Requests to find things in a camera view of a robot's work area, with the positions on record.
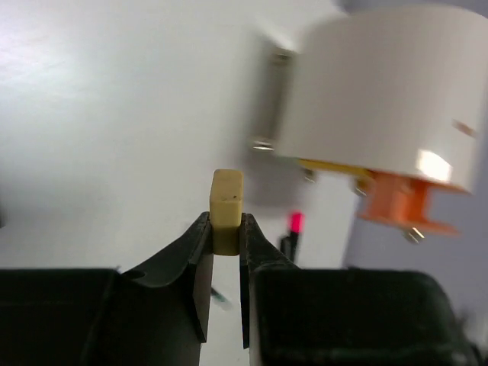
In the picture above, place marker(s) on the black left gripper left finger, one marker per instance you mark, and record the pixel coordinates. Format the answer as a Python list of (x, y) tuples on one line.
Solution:
[(157, 313)]

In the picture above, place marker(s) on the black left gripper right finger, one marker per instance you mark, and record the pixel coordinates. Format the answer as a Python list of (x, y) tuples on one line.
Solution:
[(270, 307)]

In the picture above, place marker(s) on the pink highlighter marker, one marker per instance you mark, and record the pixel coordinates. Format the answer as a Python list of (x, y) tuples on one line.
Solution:
[(290, 242)]

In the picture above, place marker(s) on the beige eraser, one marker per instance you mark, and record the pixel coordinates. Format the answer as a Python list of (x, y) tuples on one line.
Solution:
[(226, 211)]

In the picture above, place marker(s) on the cream round drawer organizer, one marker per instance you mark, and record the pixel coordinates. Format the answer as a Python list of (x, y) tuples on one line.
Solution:
[(394, 97)]

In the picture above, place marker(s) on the green pen refill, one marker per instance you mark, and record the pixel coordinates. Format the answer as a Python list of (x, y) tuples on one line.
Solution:
[(220, 299)]

